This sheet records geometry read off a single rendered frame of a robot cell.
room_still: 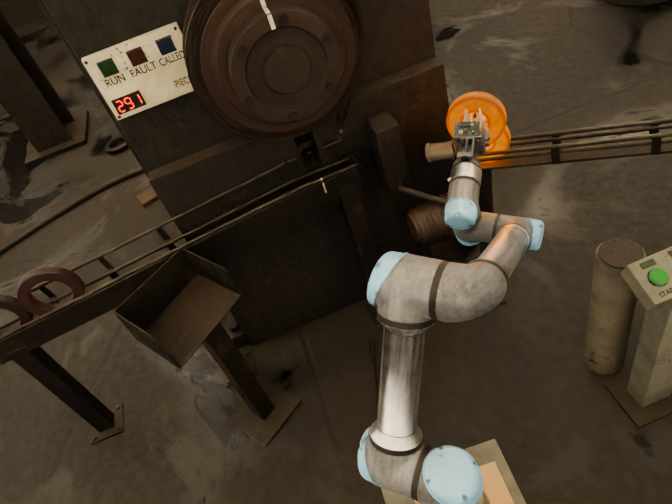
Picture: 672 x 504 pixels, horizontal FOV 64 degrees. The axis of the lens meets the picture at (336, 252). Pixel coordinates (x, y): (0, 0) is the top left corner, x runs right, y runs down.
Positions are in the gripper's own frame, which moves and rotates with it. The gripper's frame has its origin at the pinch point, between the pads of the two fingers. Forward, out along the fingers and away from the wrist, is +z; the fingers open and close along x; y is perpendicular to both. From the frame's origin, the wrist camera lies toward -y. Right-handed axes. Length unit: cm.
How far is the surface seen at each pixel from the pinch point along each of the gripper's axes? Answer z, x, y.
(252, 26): -8, 45, 42
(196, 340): -68, 69, -10
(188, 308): -59, 77, -12
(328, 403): -68, 51, -71
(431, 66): 24.1, 16.0, -5.0
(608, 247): -24, -35, -28
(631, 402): -53, -46, -74
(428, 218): -14.1, 15.8, -31.2
